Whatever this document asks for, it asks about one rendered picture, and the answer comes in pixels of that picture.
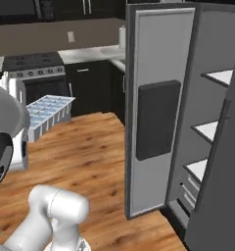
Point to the pale blue ice cube tray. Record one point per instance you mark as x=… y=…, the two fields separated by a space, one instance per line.
x=47 y=109

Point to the black base cupboards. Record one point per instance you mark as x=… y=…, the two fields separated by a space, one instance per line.
x=90 y=88

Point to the black wall cupboards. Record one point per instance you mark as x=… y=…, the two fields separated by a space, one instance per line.
x=90 y=8

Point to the white paper towel roll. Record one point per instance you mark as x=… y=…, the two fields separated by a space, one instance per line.
x=122 y=36

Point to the black dispenser panel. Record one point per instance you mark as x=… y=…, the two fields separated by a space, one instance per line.
x=158 y=121

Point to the black and steel stove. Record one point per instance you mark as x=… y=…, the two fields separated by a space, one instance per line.
x=34 y=65

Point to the white freezer shelf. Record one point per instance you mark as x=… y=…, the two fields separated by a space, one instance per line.
x=208 y=130
x=222 y=77
x=198 y=168

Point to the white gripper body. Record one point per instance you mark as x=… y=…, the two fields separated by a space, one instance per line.
x=12 y=87

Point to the grey fridge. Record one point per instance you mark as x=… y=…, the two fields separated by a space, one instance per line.
x=201 y=104

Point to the grey freezer door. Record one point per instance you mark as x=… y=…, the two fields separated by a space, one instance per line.
x=162 y=52

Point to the beige wall socket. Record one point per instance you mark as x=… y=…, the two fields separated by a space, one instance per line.
x=71 y=36

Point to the grey freezer drawer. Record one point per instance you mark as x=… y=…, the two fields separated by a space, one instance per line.
x=188 y=196

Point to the black microwave oven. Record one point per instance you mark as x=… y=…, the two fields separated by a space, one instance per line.
x=15 y=9

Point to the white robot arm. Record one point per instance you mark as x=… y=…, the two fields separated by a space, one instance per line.
x=41 y=215

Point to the dark grey fridge door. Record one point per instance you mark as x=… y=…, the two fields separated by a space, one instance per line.
x=220 y=196

